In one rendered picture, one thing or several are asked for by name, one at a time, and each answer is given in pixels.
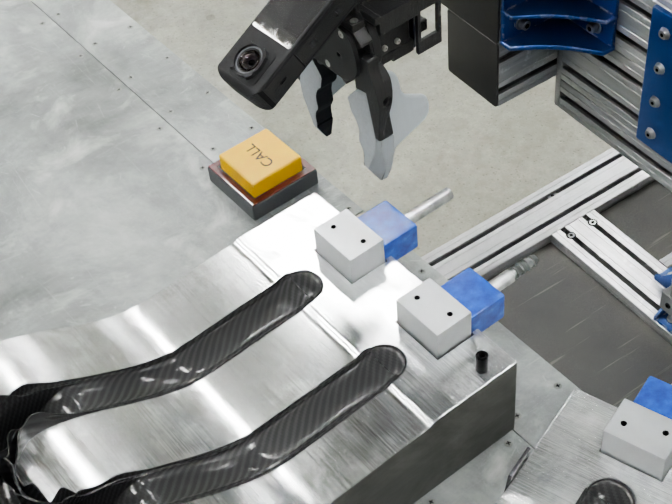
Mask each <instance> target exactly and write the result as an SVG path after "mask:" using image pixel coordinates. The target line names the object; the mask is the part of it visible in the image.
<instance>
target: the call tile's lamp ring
mask: <svg viewBox="0 0 672 504"><path fill-rule="evenodd" d="M298 155H299V154H298ZM299 156H300V155H299ZM300 157H301V156H300ZM301 162H302V166H304V167H305V168H306V169H304V170H303V171H301V172H299V173H298V174H296V175H294V176H292V177H291V178H289V179H287V180H286V181H284V182H282V183H281V184H279V185H277V186H276V187H274V188H272V189H270V190H269V191H267V192H265V193H264V194H262V195H260V196H259V197H257V198H255V199H254V198H252V197H251V196H250V195H249V194H248V193H247V192H246V191H245V190H243V189H242V188H241V187H240V186H239V185H238V184H237V183H236V182H234V181H233V180H232V179H231V178H230V177H229V176H228V175H227V174H225V173H224V172H223V171H222V170H221V169H220V168H219V167H218V166H219V165H221V163H220V160H218V161H216V162H214V163H212V164H211V165H209V166H208V167H209V168H210V169H211V170H212V171H213V172H215V173H216V174H217V175H218V176H219V177H220V178H221V179H222V180H223V181H225V182H226V183H227V184H228V185H229V186H230V187H231V188H232V189H233V190H235V191H236V192H237V193H238V194H239V195H240V196H241V197H242V198H244V199H245V200H246V201H247V202H248V203H249V204H250V205H251V206H252V207H253V206H255V205H257V204H258V203H260V202H262V201H263V200H265V199H267V198H268V197H270V196H272V195H274V194H275V193H277V192H279V191H280V190H282V189H284V188H285V187H287V186H289V185H290V184H292V183H294V182H295V181H297V180H299V179H301V178H302V177H304V176H306V175H307V174H309V173H311V172H312V171H314V170H316V168H314V167H313V166H312V165H311V164H310V163H308V162H307V161H306V160H305V159H303V158H302V157H301Z"/></svg>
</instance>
